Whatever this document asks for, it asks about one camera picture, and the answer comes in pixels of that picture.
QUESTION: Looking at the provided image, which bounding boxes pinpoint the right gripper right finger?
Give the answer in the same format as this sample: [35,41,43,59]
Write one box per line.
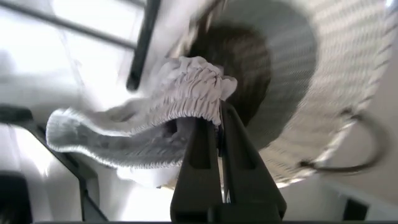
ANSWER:
[219,100,287,222]

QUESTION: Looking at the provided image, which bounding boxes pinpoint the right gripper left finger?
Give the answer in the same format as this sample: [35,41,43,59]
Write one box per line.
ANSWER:
[170,116,224,222]

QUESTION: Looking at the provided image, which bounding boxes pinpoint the pale grey shorts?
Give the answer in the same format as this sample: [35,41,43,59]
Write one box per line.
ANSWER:
[45,55,239,189]

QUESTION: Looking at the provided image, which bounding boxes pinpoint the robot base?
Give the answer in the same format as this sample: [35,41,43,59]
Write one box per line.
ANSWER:
[0,105,108,222]

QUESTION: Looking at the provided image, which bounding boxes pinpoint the white laundry basket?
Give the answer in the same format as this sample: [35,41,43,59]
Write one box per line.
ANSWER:
[174,0,398,187]

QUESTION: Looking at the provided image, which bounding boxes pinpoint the black clothes rack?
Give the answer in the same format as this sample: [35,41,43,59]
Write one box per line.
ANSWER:
[0,0,162,91]

